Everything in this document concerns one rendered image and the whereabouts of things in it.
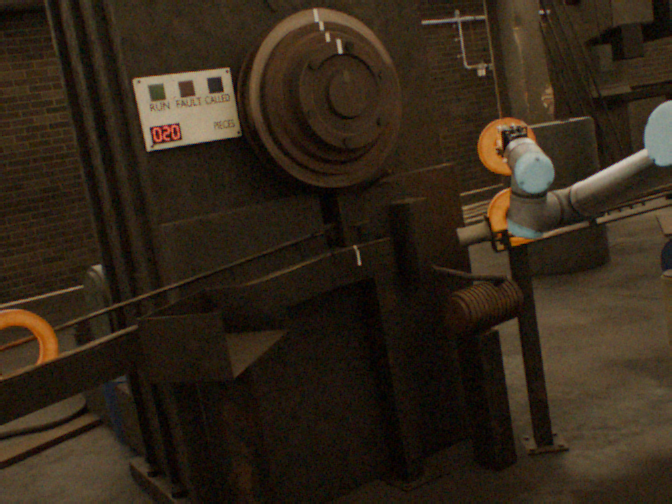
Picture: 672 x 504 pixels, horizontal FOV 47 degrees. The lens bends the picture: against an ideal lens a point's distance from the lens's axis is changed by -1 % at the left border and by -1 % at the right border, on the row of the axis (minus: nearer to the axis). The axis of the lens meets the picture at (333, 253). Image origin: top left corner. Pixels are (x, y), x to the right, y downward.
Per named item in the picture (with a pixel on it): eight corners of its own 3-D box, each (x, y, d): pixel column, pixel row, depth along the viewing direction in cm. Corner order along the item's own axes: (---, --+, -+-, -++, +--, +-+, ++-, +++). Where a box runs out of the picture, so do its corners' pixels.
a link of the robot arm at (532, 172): (515, 197, 185) (518, 157, 180) (504, 180, 196) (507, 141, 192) (554, 196, 185) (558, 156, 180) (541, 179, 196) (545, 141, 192)
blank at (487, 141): (471, 128, 219) (472, 128, 215) (524, 111, 217) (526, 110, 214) (487, 181, 220) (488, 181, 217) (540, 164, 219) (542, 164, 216)
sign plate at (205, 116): (146, 151, 195) (132, 80, 192) (238, 136, 208) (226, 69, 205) (149, 150, 193) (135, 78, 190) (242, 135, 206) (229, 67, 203)
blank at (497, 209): (513, 252, 226) (515, 253, 222) (476, 214, 224) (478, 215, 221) (552, 214, 223) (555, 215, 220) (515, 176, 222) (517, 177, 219)
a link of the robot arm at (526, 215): (558, 237, 193) (563, 191, 188) (519, 245, 189) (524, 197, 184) (536, 224, 201) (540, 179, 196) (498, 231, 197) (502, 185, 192)
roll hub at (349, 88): (301, 158, 196) (281, 47, 192) (389, 142, 210) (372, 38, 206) (312, 156, 191) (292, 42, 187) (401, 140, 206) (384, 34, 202)
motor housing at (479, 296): (463, 465, 228) (436, 291, 221) (516, 440, 240) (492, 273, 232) (494, 477, 217) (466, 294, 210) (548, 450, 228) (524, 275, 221)
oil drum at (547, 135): (494, 273, 493) (474, 134, 480) (558, 252, 523) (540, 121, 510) (566, 278, 442) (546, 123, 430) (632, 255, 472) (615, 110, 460)
